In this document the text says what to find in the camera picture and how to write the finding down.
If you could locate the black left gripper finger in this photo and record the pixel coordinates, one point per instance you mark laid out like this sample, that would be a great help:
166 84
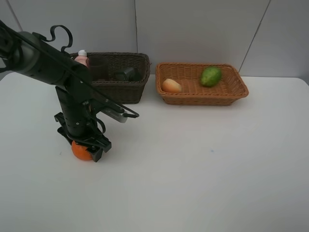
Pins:
96 153

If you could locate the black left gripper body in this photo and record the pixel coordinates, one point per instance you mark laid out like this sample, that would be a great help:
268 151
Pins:
79 120

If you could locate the orange mandarin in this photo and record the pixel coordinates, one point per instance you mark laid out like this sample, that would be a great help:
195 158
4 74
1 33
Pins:
80 152

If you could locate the purple translucent cup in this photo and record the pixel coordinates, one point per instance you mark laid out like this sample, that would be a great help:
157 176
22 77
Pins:
98 66

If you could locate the pink bottle white cap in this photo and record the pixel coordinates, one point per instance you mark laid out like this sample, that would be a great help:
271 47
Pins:
82 58

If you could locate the black rectangular box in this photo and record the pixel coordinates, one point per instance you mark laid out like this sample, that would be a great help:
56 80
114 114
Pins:
130 74

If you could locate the round bread bun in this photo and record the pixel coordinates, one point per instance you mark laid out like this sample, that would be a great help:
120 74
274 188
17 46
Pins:
171 86

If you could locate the green lime fruit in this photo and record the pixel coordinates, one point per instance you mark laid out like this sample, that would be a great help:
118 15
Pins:
210 76

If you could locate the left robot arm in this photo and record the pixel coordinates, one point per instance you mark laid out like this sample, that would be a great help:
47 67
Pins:
28 54

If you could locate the dark brown wicker basket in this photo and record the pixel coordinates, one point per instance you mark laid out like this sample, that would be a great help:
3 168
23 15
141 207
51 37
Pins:
120 91

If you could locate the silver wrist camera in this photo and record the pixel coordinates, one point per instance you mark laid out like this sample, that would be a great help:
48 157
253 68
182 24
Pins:
115 115

